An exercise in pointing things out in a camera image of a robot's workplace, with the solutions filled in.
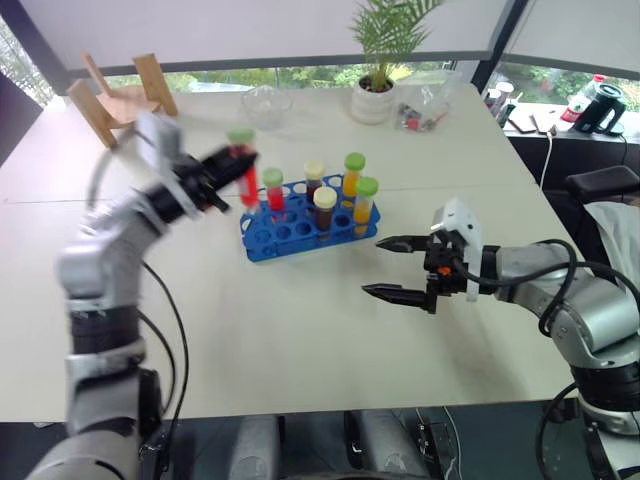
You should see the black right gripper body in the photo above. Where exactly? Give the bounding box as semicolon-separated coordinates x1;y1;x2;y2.
422;232;475;300

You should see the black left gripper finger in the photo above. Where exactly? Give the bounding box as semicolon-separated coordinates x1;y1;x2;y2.
211;152;262;191
201;145;237;172

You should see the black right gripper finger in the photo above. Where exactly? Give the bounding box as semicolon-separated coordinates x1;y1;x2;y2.
374;234;432;254
360;283;440;316

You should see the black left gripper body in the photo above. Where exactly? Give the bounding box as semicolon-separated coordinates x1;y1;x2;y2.
173;153;232;215

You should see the red test tube green cap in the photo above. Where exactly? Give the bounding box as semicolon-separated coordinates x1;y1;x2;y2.
261;167;288;222
225;127;262;212

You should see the orange test tube green cap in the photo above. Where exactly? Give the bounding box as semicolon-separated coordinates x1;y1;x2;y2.
342;151;368;201
353;176;380;237

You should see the brown test tube cream cap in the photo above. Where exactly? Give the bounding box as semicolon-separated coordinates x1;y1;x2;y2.
303;160;327;207
312;186;339;237

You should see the blue test tube rack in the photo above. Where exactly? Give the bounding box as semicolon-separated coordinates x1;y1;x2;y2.
238;173;383;264

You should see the clear glass bowl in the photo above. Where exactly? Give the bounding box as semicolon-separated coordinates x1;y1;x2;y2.
240;84;294;133

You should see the wooden stand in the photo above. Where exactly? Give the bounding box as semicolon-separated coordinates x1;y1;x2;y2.
65;51;180;150

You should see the clear plastic bag with parts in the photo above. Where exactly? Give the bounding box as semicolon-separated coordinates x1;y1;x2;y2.
393;68;464;135

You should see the white ribbed plant pot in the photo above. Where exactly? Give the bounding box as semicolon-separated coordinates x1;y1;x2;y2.
349;74;397;126

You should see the grey cloth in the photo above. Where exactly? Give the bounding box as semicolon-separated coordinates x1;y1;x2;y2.
583;198;640;287

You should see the white paper cup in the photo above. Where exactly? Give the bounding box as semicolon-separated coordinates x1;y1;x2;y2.
483;81;517;120

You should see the black chair armrest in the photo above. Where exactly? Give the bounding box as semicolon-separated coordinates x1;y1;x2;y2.
564;164;640;202

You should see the green palm plant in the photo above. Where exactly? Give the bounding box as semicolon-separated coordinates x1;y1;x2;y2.
348;0;447;94

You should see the bottle with red label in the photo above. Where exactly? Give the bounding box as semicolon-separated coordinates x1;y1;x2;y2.
558;74;607;124

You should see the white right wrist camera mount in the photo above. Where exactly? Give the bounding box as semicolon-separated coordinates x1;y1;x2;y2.
429;196;485;304

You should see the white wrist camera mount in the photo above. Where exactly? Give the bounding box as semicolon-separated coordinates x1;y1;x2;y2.
429;196;485;304
132;111;202;218

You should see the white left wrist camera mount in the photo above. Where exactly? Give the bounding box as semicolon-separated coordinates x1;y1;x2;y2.
132;111;202;218

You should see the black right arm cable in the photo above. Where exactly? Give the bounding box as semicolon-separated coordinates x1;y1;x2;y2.
533;383;582;480
448;238;639;339

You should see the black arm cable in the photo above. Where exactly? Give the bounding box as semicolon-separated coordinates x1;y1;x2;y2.
135;258;192;480
448;238;639;339
533;383;582;480

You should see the white charging cable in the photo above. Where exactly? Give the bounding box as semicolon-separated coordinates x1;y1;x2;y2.
538;126;557;192

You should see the black box with cables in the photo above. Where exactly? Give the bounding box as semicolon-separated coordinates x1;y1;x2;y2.
415;418;460;474

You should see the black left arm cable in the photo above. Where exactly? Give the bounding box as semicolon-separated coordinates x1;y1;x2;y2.
135;258;192;480

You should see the black jug with handle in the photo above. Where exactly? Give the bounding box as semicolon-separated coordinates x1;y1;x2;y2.
573;82;628;136

